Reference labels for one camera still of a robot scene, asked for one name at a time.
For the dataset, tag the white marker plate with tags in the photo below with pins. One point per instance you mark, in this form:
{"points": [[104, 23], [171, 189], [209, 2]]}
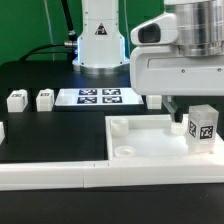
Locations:
{"points": [[97, 97]]}

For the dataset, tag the black cable horizontal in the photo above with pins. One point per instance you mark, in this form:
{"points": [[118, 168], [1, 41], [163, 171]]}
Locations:
{"points": [[70, 50]]}

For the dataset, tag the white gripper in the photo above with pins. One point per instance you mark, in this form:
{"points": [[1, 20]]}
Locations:
{"points": [[160, 70]]}

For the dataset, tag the white square table top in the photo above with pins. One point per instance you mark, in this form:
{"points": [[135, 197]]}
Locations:
{"points": [[155, 136]]}

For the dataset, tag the black cable thick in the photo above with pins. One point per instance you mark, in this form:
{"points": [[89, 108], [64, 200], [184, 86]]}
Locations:
{"points": [[71, 31]]}

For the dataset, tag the white block at left edge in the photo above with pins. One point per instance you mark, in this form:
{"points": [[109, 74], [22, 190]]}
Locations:
{"points": [[2, 133]]}

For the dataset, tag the white U-shaped obstacle fence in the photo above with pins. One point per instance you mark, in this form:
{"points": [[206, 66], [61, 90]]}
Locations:
{"points": [[109, 173]]}

